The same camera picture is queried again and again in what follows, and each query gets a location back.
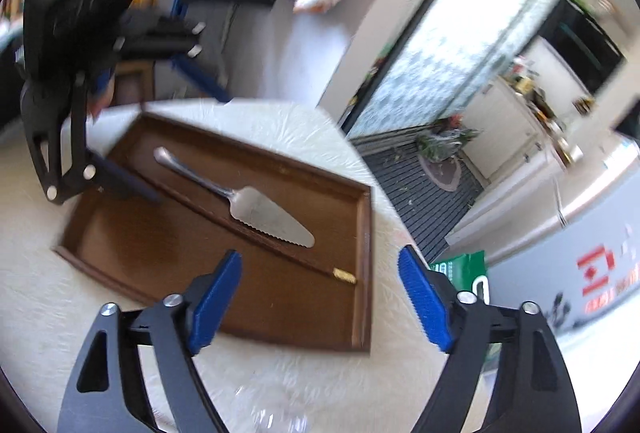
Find metal cake server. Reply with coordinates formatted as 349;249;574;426
153;147;314;249

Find white kitchen cabinets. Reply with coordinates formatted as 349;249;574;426
446;78;566;245

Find person's left hand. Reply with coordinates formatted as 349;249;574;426
87;81;115;121

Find silver refrigerator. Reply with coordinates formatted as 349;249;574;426
488;172;639;335

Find brown wooden tray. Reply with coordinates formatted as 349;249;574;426
56;112;373;353

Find dark wooden chopstick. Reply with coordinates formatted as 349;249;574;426
132;168;358;285

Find dark floor mat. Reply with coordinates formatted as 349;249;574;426
363;143;484;262

